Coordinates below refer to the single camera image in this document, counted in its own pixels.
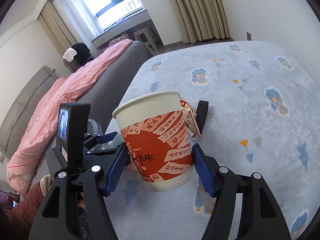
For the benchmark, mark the white sheer curtain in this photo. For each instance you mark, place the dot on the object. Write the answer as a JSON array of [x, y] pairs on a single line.
[[82, 15]]

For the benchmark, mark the brown chair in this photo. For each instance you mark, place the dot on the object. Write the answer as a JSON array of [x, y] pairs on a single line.
[[70, 66]]

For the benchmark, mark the orange snack packet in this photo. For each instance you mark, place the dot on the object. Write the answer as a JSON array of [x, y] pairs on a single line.
[[190, 120]]

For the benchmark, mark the light blue printed blanket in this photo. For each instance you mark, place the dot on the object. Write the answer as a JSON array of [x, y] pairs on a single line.
[[250, 120]]

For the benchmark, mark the pink duvet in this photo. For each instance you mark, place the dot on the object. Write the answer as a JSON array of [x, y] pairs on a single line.
[[62, 92]]

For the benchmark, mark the wide beige curtain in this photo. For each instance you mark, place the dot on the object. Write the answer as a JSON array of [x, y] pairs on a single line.
[[200, 10]]

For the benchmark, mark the narrow beige curtain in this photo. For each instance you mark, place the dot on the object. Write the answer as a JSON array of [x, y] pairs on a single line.
[[56, 27]]

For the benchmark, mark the white cloth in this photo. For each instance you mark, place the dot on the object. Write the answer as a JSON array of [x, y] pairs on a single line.
[[70, 54]]

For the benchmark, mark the grey headboard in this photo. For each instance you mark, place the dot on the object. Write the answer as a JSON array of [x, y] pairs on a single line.
[[27, 97]]

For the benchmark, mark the grey bed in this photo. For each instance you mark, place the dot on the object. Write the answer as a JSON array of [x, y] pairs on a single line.
[[112, 80]]

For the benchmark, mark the black object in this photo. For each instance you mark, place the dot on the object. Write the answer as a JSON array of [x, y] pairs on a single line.
[[203, 112]]

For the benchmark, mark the window bench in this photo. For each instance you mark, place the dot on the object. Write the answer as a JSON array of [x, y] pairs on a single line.
[[120, 30]]

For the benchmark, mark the pink cloth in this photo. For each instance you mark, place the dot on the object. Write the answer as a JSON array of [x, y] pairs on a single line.
[[117, 39]]

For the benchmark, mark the dark clothes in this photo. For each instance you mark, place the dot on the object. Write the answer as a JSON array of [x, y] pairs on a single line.
[[83, 53]]

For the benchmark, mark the grey perforated wastebasket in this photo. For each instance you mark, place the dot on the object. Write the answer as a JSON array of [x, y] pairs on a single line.
[[93, 130]]

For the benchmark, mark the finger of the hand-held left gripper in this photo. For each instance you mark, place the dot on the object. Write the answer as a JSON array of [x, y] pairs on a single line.
[[105, 152], [108, 137]]

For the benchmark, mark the white plastic stool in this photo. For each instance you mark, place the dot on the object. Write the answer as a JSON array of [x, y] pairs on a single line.
[[146, 38]]

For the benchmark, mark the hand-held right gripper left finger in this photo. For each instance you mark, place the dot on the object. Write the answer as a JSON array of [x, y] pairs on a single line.
[[116, 171]]

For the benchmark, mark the window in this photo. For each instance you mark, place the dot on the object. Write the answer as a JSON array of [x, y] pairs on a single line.
[[112, 0]]

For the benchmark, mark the wall outlet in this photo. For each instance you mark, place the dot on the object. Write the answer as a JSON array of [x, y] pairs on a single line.
[[248, 35]]

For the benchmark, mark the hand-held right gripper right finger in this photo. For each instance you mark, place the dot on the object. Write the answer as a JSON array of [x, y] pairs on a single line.
[[203, 172]]

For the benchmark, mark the red and white paper cup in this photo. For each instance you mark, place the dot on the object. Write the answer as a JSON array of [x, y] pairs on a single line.
[[155, 120]]

